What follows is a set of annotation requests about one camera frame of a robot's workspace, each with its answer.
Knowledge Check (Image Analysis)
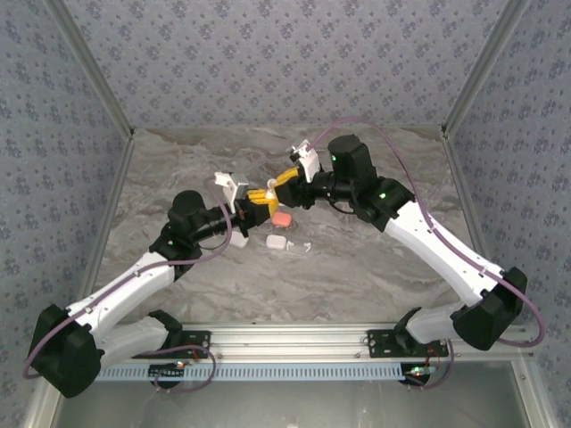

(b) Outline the small controller board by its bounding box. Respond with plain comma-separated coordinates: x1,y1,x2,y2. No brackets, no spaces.
149,361,186,380
403,363,436,384

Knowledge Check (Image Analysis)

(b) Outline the grey metal panel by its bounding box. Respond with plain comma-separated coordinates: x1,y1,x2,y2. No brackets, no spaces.
44,369,536,428

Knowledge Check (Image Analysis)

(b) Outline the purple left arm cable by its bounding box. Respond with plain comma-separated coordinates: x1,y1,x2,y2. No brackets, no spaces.
21,177,251,379

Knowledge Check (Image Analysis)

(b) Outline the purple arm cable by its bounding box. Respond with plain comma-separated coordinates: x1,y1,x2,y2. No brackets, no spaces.
310,116,546,348
21,177,251,379

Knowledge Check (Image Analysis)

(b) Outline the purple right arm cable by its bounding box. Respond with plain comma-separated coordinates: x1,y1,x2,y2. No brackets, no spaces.
310,116,546,348

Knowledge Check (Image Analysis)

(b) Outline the aluminium table side rail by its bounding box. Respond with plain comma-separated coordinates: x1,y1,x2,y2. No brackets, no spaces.
21,131,136,428
440,128,512,325

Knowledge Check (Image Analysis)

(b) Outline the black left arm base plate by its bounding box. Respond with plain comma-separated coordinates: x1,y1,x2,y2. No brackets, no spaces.
128,329,213,360

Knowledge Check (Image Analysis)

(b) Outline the aluminium mounting rail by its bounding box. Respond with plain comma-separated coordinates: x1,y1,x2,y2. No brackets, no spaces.
128,321,535,363

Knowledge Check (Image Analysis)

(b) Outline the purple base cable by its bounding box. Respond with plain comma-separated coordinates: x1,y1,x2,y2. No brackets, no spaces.
153,345,218,396
403,338,456,391

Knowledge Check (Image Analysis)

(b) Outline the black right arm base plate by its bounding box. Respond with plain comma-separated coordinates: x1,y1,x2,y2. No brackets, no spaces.
366,328,450,358

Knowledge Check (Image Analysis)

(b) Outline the slotted grey cable duct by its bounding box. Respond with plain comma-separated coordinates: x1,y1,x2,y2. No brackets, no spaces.
95,361,416,383

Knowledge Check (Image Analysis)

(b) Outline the aluminium frame post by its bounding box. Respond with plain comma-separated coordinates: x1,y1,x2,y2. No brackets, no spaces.
440,0,534,137
43,0,137,139

